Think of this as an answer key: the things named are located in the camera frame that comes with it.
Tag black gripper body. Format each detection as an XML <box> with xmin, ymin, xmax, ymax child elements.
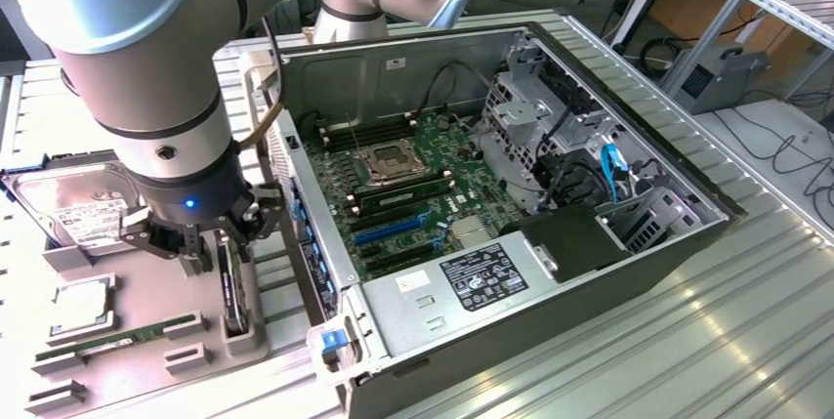
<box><xmin>127</xmin><ymin>143</ymin><xmax>259</xmax><ymax>233</ymax></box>

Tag grey parts rack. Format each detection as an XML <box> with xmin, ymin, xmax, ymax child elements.
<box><xmin>23</xmin><ymin>221</ymin><xmax>272</xmax><ymax>416</ymax></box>

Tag silver hard disk drive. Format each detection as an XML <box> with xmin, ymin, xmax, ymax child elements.
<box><xmin>1</xmin><ymin>160</ymin><xmax>150</xmax><ymax>258</ymax></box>

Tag silver CPU chip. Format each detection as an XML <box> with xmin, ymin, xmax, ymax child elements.
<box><xmin>49</xmin><ymin>285</ymin><xmax>111</xmax><ymax>333</ymax></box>

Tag blue expansion slot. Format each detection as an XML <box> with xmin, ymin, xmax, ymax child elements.
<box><xmin>351</xmin><ymin>215</ymin><xmax>426</xmax><ymax>247</ymax></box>

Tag black expansion slot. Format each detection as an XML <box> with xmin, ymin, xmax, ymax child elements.
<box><xmin>360</xmin><ymin>237</ymin><xmax>444</xmax><ymax>281</ymax></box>

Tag metal CPU socket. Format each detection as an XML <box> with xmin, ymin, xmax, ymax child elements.
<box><xmin>350</xmin><ymin>142</ymin><xmax>432</xmax><ymax>189</ymax></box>

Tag installed green RAM stick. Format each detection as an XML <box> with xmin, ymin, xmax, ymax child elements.
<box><xmin>356</xmin><ymin>183</ymin><xmax>452</xmax><ymax>211</ymax></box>

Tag blue case latch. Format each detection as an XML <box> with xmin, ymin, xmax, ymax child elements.
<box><xmin>318</xmin><ymin>329</ymin><xmax>348</xmax><ymax>353</ymax></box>

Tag green motherboard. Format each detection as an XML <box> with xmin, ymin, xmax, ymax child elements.
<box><xmin>300</xmin><ymin>109</ymin><xmax>527</xmax><ymax>284</ymax></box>

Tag silver chipset heat sink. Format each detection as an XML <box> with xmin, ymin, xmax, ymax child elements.
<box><xmin>447</xmin><ymin>216</ymin><xmax>502</xmax><ymax>250</ymax></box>

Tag silver power supply unit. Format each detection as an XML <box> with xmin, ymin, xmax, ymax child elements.
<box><xmin>360</xmin><ymin>230</ymin><xmax>563</xmax><ymax>359</ymax></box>

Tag metal disk bay cage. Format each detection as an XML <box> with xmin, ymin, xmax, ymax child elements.
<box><xmin>479</xmin><ymin>31</ymin><xmax>631</xmax><ymax>208</ymax></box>

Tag black plastic shroud box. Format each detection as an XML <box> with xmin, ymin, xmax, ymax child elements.
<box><xmin>519</xmin><ymin>205</ymin><xmax>635</xmax><ymax>285</ymax></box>

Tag open black PC case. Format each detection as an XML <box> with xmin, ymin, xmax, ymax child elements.
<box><xmin>267</xmin><ymin>21</ymin><xmax>750</xmax><ymax>419</ymax></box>

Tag grey robot controller box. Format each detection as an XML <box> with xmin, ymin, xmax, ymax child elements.
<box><xmin>662</xmin><ymin>45</ymin><xmax>774</xmax><ymax>116</ymax></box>

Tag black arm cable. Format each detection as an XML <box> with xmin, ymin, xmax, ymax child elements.
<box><xmin>235</xmin><ymin>13</ymin><xmax>290</xmax><ymax>152</ymax></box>

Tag blue SATA wire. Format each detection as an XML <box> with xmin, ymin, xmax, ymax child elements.
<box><xmin>599</xmin><ymin>142</ymin><xmax>633</xmax><ymax>204</ymax></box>

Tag black floor cable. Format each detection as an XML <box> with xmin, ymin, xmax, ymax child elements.
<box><xmin>706</xmin><ymin>89</ymin><xmax>834</xmax><ymax>198</ymax></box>

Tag aluminium profile frame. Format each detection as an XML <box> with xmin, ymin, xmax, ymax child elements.
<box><xmin>677</xmin><ymin>0</ymin><xmax>834</xmax><ymax>104</ymax></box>

